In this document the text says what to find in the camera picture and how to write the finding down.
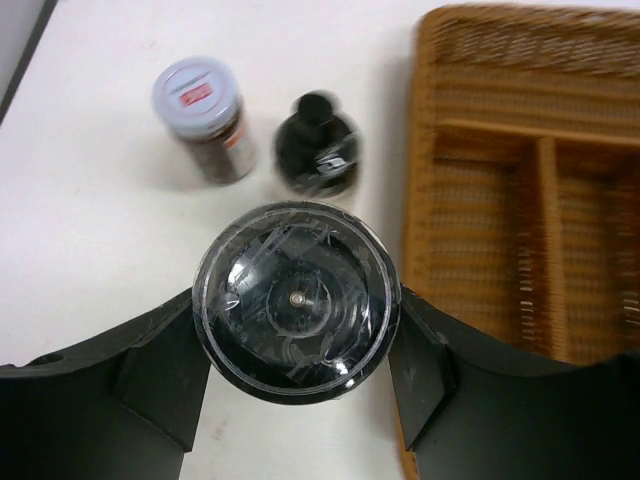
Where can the black-knob salt shaker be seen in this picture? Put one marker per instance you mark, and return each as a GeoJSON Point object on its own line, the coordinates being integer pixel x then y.
{"type": "Point", "coordinates": [317, 150]}

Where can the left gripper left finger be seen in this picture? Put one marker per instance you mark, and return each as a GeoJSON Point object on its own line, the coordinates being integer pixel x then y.
{"type": "Point", "coordinates": [124, 404]}

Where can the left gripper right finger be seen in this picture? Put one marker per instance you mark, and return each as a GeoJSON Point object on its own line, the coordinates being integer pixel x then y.
{"type": "Point", "coordinates": [473, 407]}

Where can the brown wicker divided tray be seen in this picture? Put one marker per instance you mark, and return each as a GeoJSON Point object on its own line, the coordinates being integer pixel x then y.
{"type": "Point", "coordinates": [522, 197]}

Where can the grey-lid dark spice jar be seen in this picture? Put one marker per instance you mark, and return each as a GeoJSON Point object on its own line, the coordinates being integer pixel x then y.
{"type": "Point", "coordinates": [200, 102]}

